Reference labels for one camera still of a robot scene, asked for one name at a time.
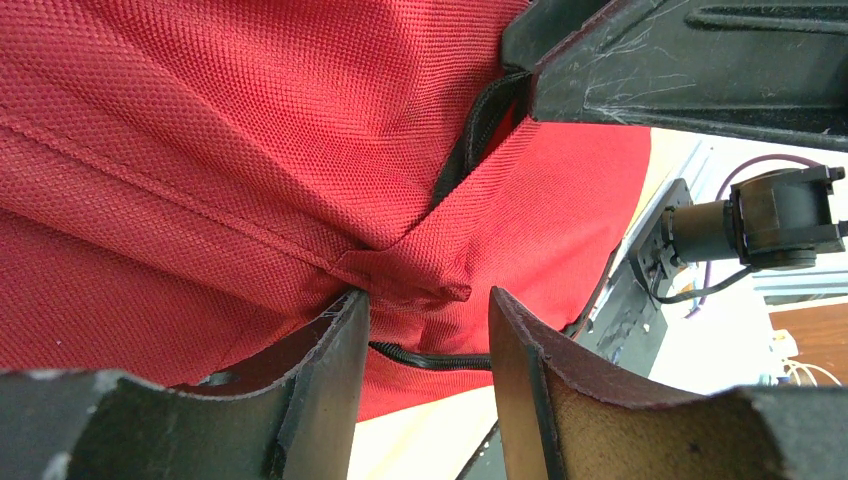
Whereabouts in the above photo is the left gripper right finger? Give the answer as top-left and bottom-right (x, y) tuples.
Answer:
(488, 287), (847, 479)

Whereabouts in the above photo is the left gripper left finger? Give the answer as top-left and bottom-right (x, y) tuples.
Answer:
(1, 290), (369, 479)

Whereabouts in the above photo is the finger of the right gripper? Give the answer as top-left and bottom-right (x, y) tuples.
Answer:
(500, 0), (610, 72)
(530, 1), (847, 152)

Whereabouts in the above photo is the red student backpack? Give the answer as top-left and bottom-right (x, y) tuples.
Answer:
(1, 1), (651, 386)

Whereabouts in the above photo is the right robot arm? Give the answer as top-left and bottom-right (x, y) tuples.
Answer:
(501, 1), (847, 275)

